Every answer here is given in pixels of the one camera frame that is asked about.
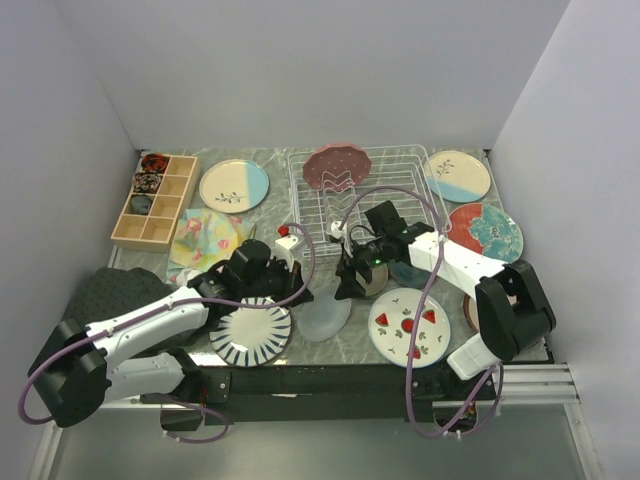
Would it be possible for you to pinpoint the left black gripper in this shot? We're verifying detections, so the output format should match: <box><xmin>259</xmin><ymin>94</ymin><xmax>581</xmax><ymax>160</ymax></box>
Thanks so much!
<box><xmin>241</xmin><ymin>255</ymin><xmax>314</xmax><ymax>309</ymax></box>

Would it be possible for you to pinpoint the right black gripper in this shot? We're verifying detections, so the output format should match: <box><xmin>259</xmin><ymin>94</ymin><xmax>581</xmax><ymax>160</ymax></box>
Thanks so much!
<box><xmin>335</xmin><ymin>236</ymin><xmax>390</xmax><ymax>302</ymax></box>

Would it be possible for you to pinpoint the light blue scalloped plate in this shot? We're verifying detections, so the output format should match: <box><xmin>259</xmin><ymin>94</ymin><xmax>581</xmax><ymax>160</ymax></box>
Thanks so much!
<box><xmin>297</xmin><ymin>282</ymin><xmax>352</xmax><ymax>342</ymax></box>

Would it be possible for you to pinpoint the pink polka dot plate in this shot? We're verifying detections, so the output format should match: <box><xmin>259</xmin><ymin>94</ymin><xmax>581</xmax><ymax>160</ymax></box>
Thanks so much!
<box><xmin>302</xmin><ymin>143</ymin><xmax>372</xmax><ymax>192</ymax></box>

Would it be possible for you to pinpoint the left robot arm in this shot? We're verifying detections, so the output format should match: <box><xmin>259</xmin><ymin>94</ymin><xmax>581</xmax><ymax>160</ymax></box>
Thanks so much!
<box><xmin>27</xmin><ymin>234</ymin><xmax>313</xmax><ymax>428</ymax></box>

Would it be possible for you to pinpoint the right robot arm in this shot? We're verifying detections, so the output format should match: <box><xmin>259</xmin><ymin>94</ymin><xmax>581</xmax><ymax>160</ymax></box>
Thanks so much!
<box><xmin>330</xmin><ymin>201</ymin><xmax>556</xmax><ymax>399</ymax></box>

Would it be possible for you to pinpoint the beige saucer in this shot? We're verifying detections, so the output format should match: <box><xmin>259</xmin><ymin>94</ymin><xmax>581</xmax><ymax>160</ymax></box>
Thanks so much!
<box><xmin>364</xmin><ymin>264</ymin><xmax>389</xmax><ymax>297</ymax></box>

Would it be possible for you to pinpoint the watermelon pattern plate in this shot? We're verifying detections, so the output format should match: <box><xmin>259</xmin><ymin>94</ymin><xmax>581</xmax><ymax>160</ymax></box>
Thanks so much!
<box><xmin>368</xmin><ymin>288</ymin><xmax>451</xmax><ymax>369</ymax></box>

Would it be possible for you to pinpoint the teal saucer brown rim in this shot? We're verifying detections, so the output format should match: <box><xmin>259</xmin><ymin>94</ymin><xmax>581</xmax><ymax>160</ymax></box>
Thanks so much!
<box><xmin>388</xmin><ymin>261</ymin><xmax>430</xmax><ymax>289</ymax></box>

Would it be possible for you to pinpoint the blue striped white plate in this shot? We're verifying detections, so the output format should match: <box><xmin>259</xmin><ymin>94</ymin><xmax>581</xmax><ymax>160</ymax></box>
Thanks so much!
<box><xmin>209</xmin><ymin>297</ymin><xmax>292</xmax><ymax>368</ymax></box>

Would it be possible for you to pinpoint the floral pastel cloth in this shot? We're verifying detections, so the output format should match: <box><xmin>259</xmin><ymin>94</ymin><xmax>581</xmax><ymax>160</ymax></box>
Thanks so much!
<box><xmin>166</xmin><ymin>208</ymin><xmax>256</xmax><ymax>285</ymax></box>

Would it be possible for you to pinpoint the maroon rim beige plate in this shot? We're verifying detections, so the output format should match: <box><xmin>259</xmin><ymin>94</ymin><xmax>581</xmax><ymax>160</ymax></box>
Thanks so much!
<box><xmin>463</xmin><ymin>295</ymin><xmax>480</xmax><ymax>332</ymax></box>

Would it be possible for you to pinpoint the black table front beam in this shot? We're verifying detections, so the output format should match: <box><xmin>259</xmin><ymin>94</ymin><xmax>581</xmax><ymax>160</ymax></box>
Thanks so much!
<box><xmin>139</xmin><ymin>362</ymin><xmax>501</xmax><ymax>426</ymax></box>

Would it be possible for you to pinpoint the cream blue plate left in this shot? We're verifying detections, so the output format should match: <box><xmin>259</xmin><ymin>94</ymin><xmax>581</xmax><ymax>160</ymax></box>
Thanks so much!
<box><xmin>199</xmin><ymin>159</ymin><xmax>270</xmax><ymax>214</ymax></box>

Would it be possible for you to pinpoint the cream blue plate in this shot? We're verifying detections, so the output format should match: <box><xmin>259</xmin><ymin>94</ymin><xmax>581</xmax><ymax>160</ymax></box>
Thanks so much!
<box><xmin>199</xmin><ymin>159</ymin><xmax>270</xmax><ymax>214</ymax></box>
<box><xmin>423</xmin><ymin>150</ymin><xmax>491</xmax><ymax>203</ymax></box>

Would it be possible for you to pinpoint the red teal floral plate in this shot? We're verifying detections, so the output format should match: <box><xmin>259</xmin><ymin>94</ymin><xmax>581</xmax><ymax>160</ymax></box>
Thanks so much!
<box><xmin>448</xmin><ymin>203</ymin><xmax>524</xmax><ymax>263</ymax></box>

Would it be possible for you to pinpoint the cream blue plate right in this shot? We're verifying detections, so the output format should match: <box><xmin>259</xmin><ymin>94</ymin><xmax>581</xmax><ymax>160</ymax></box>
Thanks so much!
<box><xmin>423</xmin><ymin>150</ymin><xmax>491</xmax><ymax>203</ymax></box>

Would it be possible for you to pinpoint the wooden compartment box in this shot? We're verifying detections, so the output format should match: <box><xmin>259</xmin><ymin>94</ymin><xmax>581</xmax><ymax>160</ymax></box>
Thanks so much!
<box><xmin>111</xmin><ymin>153</ymin><xmax>200</xmax><ymax>253</ymax></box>

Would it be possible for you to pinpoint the grey fabric item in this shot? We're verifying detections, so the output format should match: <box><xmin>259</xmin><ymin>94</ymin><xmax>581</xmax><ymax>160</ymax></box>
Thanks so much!
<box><xmin>129</xmin><ymin>194</ymin><xmax>153</xmax><ymax>216</ymax></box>

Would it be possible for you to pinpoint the patterned brown fabric item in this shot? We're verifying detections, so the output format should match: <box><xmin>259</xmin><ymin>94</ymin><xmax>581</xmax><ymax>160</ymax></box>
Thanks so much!
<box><xmin>132</xmin><ymin>172</ymin><xmax>162</xmax><ymax>195</ymax></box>

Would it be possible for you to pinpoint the dark dotted cloth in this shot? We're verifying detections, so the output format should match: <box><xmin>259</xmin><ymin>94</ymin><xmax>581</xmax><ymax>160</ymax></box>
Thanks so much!
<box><xmin>62</xmin><ymin>267</ymin><xmax>176</xmax><ymax>326</ymax></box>

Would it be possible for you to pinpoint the red black fabric item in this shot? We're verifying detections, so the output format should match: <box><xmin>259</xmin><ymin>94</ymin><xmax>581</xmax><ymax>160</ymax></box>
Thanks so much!
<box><xmin>141</xmin><ymin>153</ymin><xmax>170</xmax><ymax>174</ymax></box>

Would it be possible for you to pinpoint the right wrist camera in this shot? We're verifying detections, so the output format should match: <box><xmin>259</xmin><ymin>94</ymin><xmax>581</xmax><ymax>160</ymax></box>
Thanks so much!
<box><xmin>327</xmin><ymin>220</ymin><xmax>348</xmax><ymax>244</ymax></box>

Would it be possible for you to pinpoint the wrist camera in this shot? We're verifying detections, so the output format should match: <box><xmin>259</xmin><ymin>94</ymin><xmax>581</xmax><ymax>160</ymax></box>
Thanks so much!
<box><xmin>327</xmin><ymin>220</ymin><xmax>348</xmax><ymax>244</ymax></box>
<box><xmin>273</xmin><ymin>225</ymin><xmax>306</xmax><ymax>269</ymax></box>

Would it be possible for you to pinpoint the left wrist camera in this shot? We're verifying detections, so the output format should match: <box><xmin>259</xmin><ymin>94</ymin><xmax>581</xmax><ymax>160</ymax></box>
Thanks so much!
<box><xmin>273</xmin><ymin>225</ymin><xmax>306</xmax><ymax>269</ymax></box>

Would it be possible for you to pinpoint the white wire dish rack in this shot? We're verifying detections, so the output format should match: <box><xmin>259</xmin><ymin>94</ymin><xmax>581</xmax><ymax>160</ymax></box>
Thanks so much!
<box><xmin>287</xmin><ymin>145</ymin><xmax>451</xmax><ymax>259</ymax></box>

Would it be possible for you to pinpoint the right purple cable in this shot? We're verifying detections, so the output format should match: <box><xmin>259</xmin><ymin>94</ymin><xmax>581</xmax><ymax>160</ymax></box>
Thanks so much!
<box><xmin>337</xmin><ymin>185</ymin><xmax>504</xmax><ymax>440</ymax></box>

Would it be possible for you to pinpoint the purple cable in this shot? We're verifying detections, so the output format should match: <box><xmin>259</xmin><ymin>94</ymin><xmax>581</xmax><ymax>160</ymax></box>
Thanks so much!
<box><xmin>18</xmin><ymin>222</ymin><xmax>316</xmax><ymax>445</ymax></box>
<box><xmin>337</xmin><ymin>185</ymin><xmax>504</xmax><ymax>440</ymax></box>

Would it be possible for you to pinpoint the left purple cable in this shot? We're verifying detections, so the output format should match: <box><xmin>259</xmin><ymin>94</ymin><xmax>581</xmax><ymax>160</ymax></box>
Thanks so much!
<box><xmin>18</xmin><ymin>222</ymin><xmax>316</xmax><ymax>445</ymax></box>

